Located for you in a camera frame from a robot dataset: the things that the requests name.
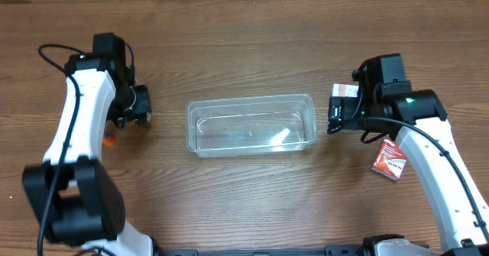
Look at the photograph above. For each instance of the clear plastic container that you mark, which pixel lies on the clear plastic container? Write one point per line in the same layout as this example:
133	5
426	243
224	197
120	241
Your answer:
250	125

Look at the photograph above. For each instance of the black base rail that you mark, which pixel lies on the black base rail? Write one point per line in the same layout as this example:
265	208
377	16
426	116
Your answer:
328	250

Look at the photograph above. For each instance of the orange bottle white cap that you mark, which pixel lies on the orange bottle white cap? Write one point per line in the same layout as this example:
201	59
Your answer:
108	140

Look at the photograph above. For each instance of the red white packet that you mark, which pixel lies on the red white packet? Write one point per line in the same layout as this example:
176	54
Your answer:
390	160

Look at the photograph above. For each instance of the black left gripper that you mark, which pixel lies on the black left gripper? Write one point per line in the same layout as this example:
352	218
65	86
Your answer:
141	105

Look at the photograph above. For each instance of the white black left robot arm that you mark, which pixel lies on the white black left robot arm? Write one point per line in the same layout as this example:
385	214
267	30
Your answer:
73	198

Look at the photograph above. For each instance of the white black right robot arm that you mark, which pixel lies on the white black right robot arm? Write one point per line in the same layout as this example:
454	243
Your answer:
381	101

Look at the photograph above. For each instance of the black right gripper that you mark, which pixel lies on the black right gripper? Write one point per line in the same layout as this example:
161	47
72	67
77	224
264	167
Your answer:
336	111

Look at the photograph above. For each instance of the white Hansaplast plaster box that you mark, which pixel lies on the white Hansaplast plaster box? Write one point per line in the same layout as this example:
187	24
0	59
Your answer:
344	90

